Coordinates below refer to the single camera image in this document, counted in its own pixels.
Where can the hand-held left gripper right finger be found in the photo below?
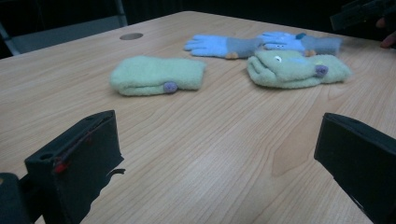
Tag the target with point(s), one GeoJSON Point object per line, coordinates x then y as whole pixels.
{"type": "Point", "coordinates": [361, 155]}

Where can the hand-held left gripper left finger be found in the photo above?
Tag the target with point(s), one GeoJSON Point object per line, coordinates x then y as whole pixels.
{"type": "Point", "coordinates": [81, 155]}

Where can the blue fuzzy glove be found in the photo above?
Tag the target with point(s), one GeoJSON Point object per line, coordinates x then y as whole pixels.
{"type": "Point", "coordinates": [286, 40]}
{"type": "Point", "coordinates": [214, 46]}

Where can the light green sock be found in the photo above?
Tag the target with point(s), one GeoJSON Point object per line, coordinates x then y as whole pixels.
{"type": "Point", "coordinates": [149, 74]}

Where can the green fuzzy glove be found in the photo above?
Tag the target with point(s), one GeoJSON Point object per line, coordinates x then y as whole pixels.
{"type": "Point", "coordinates": [289, 73]}

